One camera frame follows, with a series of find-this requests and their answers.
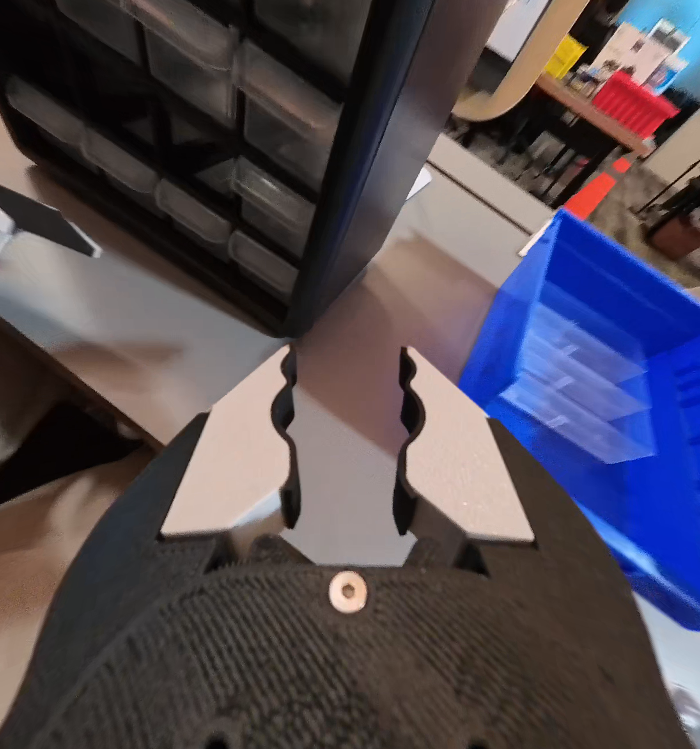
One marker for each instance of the rows of clear cabinet drawers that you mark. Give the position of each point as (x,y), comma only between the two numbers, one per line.
(291,117)

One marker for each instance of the white sign stand base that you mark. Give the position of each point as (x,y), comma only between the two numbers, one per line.
(420,184)

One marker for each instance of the red parts bin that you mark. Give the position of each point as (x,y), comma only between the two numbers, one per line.
(633,105)

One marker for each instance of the wooden side table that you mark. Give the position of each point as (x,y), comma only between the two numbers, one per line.
(578,102)

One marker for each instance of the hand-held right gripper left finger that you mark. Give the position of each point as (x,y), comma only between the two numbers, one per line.
(233,468)

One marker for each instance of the small yellow parts bin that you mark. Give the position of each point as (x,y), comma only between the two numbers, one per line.
(566,58)

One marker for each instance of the white printed box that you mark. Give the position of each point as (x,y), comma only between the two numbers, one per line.
(625,47)

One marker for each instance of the blue storage bin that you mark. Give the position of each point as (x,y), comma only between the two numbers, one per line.
(677,497)

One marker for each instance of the black drawer cabinet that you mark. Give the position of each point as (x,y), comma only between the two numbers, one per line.
(373,175)

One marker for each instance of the grey desk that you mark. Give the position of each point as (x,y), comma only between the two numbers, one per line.
(121,310)

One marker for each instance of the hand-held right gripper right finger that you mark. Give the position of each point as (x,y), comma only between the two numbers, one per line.
(467,474)

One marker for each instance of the wooden sign board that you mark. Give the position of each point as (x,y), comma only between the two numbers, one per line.
(519,88)

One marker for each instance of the short red floor tape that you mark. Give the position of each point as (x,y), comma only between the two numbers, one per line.
(622,165)

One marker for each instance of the long red floor tape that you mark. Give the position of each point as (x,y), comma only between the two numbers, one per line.
(589,196)

